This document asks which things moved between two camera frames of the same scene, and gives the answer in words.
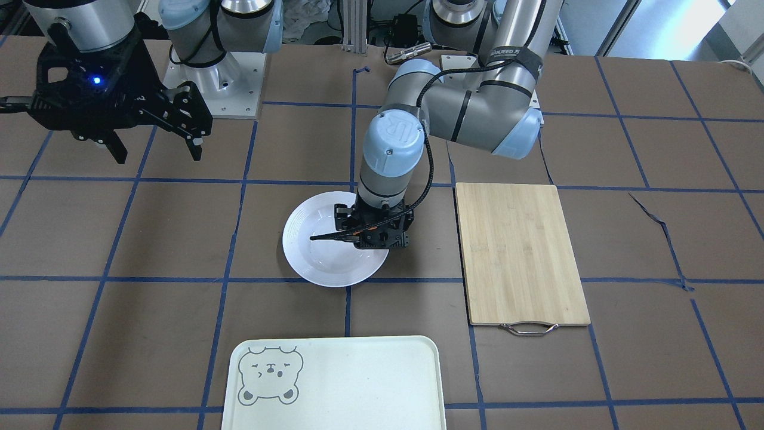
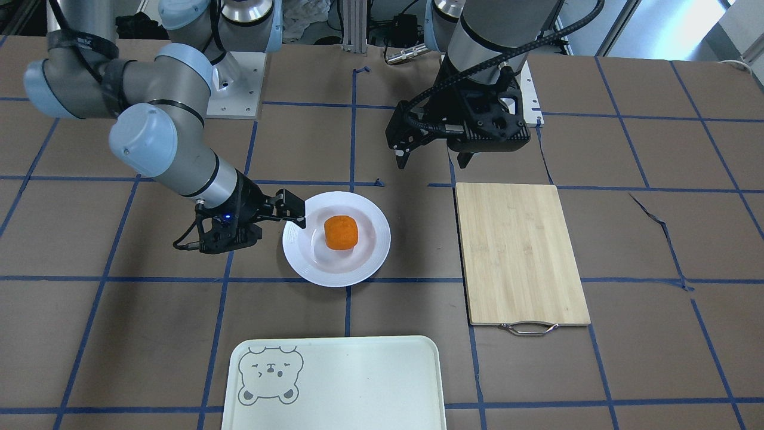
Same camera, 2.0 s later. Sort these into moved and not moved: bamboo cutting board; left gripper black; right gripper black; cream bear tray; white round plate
Moved: right gripper black; left gripper black
Not moved: cream bear tray; bamboo cutting board; white round plate
